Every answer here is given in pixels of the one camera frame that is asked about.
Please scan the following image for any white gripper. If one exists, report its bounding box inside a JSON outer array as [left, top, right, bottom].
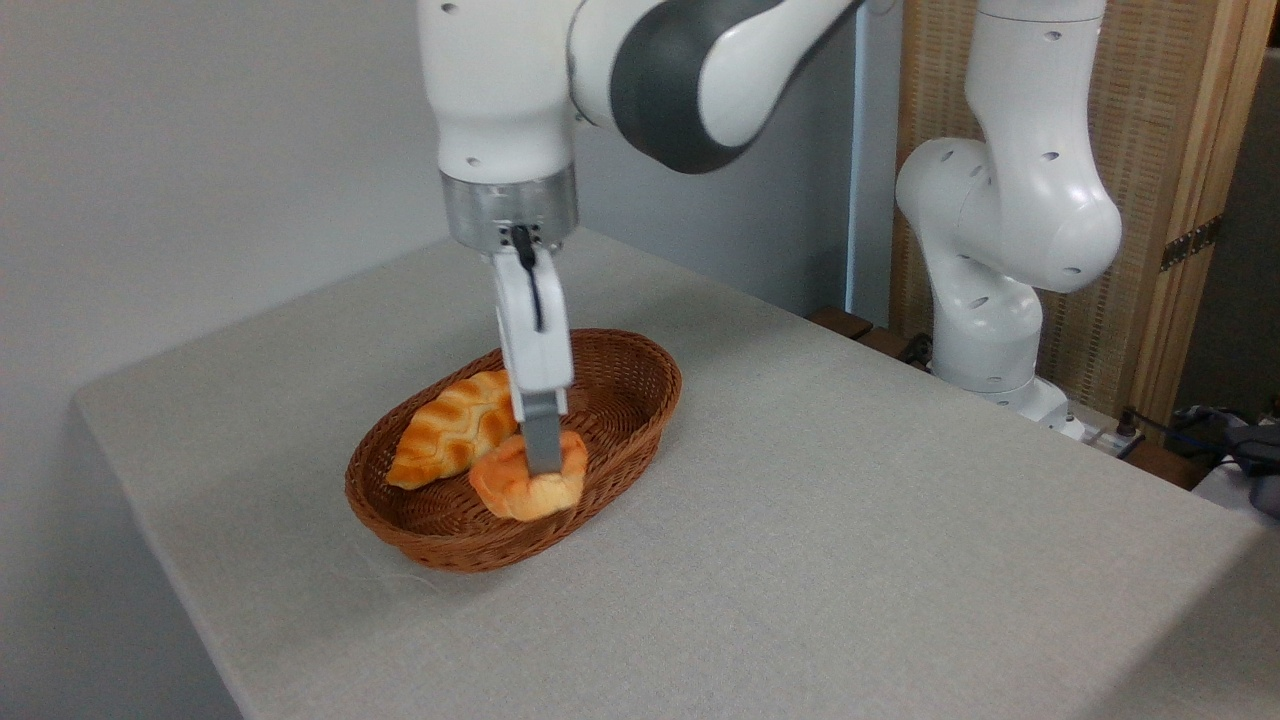
[[490, 245, 575, 477]]

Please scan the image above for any dark cable bundle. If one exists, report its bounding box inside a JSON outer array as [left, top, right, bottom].
[[1165, 398, 1280, 517]]

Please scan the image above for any white vertical post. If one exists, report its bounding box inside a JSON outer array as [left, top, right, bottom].
[[845, 0, 904, 326]]

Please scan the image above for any dark metal screen hinge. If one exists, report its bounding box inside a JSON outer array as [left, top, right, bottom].
[[1160, 215, 1223, 273]]

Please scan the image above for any grey fabric tablecloth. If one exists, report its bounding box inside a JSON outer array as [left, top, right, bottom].
[[72, 222, 1280, 720]]

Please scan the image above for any brown wicker basket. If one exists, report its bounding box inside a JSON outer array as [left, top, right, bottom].
[[345, 328, 684, 573]]

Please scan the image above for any wooden bamboo folding screen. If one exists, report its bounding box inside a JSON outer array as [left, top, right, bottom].
[[890, 0, 1280, 431]]

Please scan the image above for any long striped bread loaf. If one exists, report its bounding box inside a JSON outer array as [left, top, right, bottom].
[[385, 370, 521, 491]]

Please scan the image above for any round orange bread bun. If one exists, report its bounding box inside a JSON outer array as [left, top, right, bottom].
[[468, 430, 589, 523]]

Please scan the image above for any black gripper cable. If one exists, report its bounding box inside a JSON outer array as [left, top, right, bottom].
[[511, 225, 547, 333]]

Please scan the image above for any white power strip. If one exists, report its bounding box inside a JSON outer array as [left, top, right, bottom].
[[1083, 408, 1147, 461]]

